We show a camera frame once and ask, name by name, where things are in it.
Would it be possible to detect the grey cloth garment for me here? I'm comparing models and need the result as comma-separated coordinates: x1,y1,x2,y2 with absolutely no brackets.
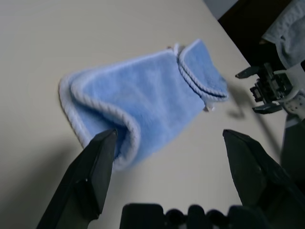
261,0,305,70

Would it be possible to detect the light blue towel white trim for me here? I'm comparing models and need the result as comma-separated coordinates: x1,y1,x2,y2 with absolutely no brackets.
58,38,229,172

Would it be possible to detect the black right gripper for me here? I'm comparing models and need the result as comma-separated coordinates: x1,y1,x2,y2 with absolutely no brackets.
235,62,294,115

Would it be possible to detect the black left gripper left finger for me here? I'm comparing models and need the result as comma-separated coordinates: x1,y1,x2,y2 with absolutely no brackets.
37,129,118,229

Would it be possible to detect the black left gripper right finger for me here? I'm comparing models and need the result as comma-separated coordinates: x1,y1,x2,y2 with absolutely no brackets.
222,128,305,229

